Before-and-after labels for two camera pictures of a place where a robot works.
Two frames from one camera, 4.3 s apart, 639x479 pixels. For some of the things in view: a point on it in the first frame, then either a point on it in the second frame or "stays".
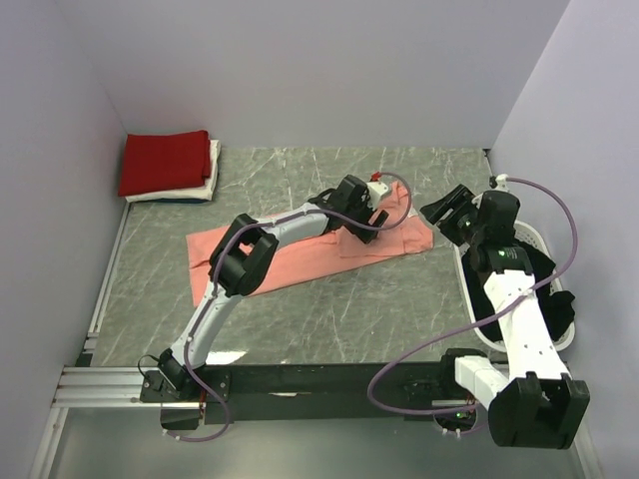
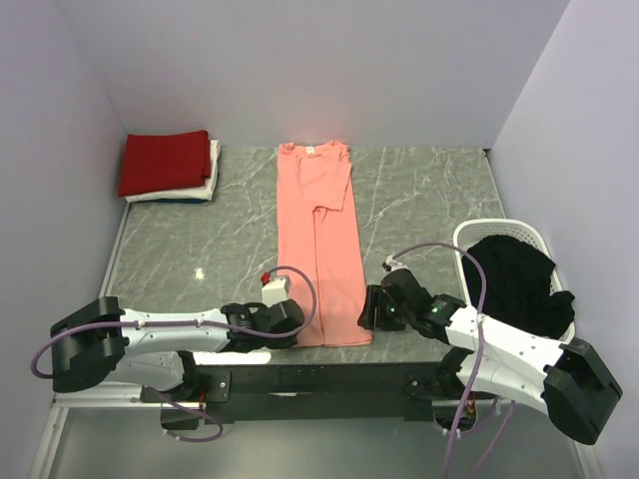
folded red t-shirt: x=160 y=163 stays
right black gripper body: x=460 y=225 to x=388 y=315
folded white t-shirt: x=202 y=194 stays
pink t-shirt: x=403 y=231 to x=318 y=231
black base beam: x=319 y=392 stays
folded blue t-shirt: x=178 y=201 stays
